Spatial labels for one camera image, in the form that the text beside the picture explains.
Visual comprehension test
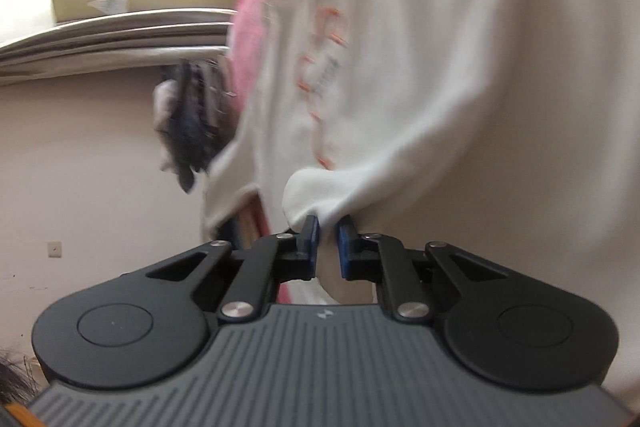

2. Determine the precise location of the cardboard box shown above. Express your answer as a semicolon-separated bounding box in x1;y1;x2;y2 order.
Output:
50;0;246;24

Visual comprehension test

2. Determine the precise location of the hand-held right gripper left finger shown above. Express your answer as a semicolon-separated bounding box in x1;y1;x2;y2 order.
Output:
145;215;321;323

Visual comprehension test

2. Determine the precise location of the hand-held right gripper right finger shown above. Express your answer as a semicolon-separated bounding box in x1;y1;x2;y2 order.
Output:
337;217;511;322

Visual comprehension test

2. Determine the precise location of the cream sweatshirt with orange print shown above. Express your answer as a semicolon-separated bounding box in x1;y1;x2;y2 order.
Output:
202;0;640;308

